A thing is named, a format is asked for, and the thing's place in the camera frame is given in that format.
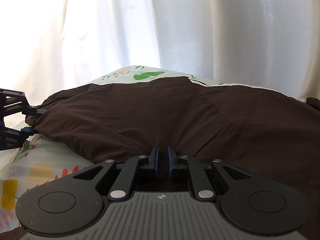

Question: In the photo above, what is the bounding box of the dark brown garment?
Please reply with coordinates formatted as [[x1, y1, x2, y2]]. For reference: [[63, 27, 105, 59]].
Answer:
[[25, 77, 319, 239]]

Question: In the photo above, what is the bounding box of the white sheer curtain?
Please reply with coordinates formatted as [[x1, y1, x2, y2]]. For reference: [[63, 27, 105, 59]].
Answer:
[[1, 0, 319, 105]]

